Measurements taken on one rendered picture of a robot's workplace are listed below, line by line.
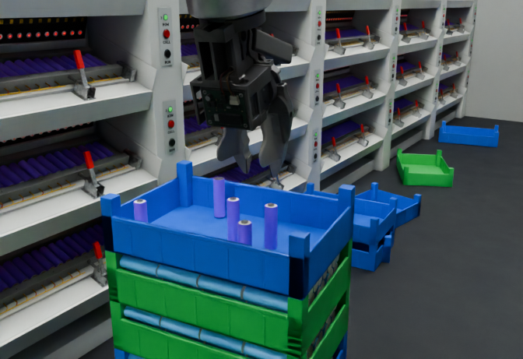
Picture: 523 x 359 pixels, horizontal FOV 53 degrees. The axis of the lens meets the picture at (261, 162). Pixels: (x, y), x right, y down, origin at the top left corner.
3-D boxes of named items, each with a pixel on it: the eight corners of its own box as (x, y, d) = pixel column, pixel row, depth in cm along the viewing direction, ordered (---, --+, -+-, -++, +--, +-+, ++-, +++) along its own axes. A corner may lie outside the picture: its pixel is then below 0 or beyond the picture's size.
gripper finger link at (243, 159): (209, 185, 66) (205, 121, 61) (231, 162, 71) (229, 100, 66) (231, 192, 65) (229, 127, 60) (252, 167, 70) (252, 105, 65)
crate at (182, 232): (352, 236, 79) (356, 184, 77) (302, 301, 62) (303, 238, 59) (184, 203, 92) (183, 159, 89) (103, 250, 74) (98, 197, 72)
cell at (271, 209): (279, 245, 75) (279, 202, 73) (273, 251, 73) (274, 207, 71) (267, 243, 76) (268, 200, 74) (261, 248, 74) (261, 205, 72)
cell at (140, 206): (152, 241, 76) (149, 198, 74) (143, 245, 75) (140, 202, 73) (142, 238, 77) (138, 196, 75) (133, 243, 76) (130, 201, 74)
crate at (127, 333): (348, 329, 84) (350, 283, 81) (300, 414, 66) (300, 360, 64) (188, 286, 96) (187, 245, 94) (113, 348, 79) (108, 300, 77)
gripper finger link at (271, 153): (256, 196, 64) (236, 128, 60) (276, 171, 68) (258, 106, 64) (279, 197, 62) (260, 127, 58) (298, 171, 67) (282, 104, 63)
